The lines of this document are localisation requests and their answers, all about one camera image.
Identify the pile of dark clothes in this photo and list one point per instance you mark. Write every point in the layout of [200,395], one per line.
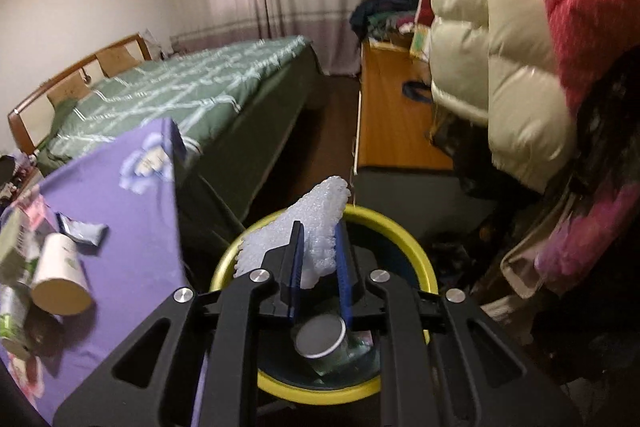
[380,7]

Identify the yellow rimmed waste bin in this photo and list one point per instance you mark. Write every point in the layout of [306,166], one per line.
[400,232]

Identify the wooden low cabinet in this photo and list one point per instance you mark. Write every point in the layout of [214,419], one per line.
[395,117]

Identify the green label bottle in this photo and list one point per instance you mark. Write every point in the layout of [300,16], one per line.
[10,317]

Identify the black bag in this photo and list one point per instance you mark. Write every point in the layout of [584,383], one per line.
[465,157]

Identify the cream puffer jacket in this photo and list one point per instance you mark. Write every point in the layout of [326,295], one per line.
[515,57]

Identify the purple floral tablecloth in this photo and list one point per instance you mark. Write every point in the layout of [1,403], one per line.
[125,267]

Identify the blue wrapper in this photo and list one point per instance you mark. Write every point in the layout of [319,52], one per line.
[85,234]

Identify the pale green carton box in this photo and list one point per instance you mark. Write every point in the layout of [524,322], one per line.
[15,252]

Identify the pink carton box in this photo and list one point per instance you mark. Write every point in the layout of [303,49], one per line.
[36,209]

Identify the white green packet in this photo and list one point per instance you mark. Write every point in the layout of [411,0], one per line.
[60,272]

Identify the pink fluffy cloth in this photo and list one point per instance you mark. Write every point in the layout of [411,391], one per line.
[600,232]

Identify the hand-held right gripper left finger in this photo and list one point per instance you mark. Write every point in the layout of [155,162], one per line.
[298,257]

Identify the beige cloth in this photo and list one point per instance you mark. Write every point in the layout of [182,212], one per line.
[530,257]

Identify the wooden headboard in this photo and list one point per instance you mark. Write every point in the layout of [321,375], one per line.
[30,102]

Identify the yellow green box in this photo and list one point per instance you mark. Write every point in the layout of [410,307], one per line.
[420,42]

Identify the bed with green checked cover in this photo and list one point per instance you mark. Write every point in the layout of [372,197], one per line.
[200,82]

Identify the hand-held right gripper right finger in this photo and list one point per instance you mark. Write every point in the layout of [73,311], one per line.
[342,267]

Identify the white foam wrap piece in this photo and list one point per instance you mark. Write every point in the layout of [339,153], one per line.
[320,217]

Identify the metal can in bin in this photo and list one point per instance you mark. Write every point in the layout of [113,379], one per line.
[320,337]

